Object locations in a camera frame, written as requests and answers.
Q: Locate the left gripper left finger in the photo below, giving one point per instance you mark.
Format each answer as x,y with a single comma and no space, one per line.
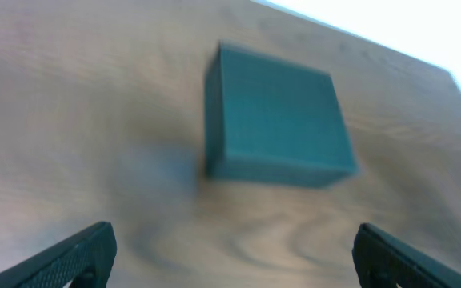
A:
84,259

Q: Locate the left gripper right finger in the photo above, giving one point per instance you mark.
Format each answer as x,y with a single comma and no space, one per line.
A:
383,261

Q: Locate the dark green gift box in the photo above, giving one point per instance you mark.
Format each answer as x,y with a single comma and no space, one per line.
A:
273,121

